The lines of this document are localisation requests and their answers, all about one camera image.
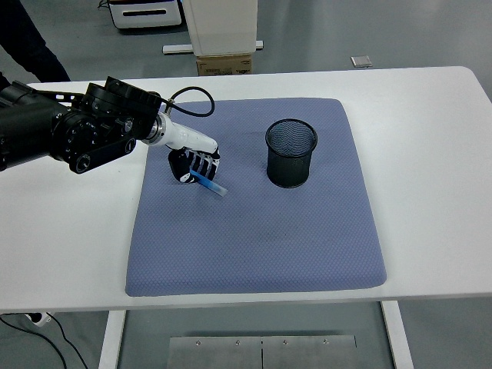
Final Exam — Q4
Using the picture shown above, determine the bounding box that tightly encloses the white base bar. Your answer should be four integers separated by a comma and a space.
161, 39, 264, 55

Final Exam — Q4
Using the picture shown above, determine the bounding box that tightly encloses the white table leg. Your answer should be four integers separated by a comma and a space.
380, 300, 414, 369
98, 309, 127, 369

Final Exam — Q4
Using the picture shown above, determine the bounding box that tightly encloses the cardboard box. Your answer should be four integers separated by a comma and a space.
195, 53, 254, 77

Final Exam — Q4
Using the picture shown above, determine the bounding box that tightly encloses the black mesh pen holder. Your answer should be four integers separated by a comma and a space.
264, 118, 319, 189

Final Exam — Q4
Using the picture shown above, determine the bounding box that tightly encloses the white power strip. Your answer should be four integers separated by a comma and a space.
23, 311, 53, 327

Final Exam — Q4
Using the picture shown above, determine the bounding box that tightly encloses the grey metal plate with screws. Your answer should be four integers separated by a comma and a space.
167, 335, 357, 369

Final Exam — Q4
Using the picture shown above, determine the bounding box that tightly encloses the person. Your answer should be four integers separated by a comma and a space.
0, 0, 72, 91

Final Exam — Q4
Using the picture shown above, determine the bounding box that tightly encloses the blue marker pen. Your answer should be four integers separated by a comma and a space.
188, 169, 228, 199

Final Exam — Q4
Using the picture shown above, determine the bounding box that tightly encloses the black floor cable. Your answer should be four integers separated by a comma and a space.
0, 313, 73, 369
48, 314, 89, 369

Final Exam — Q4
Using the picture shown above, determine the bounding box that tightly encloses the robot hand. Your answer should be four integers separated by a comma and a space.
160, 118, 223, 185

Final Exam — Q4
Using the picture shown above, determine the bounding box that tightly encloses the white appliance with black slot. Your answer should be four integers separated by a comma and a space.
107, 0, 182, 31

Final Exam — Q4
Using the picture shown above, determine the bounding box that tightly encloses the blue-grey padded mat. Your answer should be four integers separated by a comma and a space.
125, 98, 387, 298

